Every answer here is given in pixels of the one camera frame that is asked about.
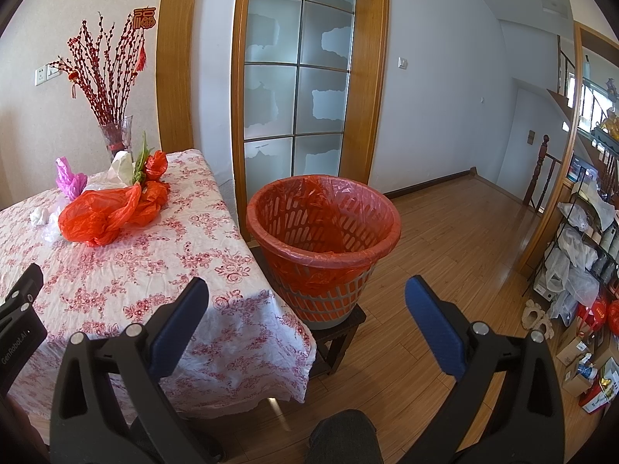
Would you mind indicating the wooden pillar trim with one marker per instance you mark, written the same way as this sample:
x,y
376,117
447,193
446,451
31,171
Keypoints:
x,y
173,74

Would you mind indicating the white tissue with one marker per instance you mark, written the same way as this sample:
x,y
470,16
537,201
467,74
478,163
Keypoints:
x,y
39,216

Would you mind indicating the large orange plastic bag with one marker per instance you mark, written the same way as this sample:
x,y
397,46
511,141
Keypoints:
x,y
98,217

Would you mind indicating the floral pink tablecloth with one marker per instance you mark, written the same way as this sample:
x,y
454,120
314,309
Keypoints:
x,y
249,346

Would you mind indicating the pink plastic bag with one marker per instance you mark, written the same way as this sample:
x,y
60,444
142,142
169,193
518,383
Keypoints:
x,y
70,184

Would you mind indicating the operator dark knee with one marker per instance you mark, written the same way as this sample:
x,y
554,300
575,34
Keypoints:
x,y
346,437

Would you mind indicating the wooden door frame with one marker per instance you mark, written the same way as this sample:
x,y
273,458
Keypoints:
x,y
368,60

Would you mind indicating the glass vase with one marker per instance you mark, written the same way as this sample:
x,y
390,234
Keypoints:
x,y
117,136

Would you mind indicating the black wire storage shelf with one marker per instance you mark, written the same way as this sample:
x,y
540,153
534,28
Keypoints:
x,y
578,258

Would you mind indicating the orange mesh trash basket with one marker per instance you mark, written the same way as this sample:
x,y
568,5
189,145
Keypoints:
x,y
322,236

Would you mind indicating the small orange plastic bag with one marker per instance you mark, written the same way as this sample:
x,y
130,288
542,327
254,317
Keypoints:
x,y
156,165

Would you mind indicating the white wall outlet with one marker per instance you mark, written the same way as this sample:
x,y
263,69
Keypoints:
x,y
45,73

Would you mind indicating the dark wooden stool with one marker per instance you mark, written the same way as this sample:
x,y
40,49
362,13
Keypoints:
x,y
332,343

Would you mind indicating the beige slippers pair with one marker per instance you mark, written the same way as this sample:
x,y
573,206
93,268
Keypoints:
x,y
535,318

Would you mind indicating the white paper sheet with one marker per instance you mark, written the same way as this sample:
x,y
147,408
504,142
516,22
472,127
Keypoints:
x,y
118,176

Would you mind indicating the gold red fu ornament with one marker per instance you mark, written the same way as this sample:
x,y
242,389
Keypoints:
x,y
142,20

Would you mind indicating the frosted glass sliding door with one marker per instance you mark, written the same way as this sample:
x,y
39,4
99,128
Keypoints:
x,y
297,66

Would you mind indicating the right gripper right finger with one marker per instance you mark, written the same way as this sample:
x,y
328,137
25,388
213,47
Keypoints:
x,y
527,422

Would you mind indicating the wooden stair railing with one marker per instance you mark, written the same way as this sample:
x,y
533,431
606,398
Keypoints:
x,y
542,156

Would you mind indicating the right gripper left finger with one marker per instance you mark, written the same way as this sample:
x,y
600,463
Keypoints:
x,y
108,406

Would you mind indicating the cardboard boxes on floor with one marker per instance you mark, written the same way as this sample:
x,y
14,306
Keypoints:
x,y
591,360

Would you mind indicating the red berry branches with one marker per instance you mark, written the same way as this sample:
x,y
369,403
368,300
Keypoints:
x,y
104,64

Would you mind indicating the light green paw bag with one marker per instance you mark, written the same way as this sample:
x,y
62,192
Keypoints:
x,y
139,168

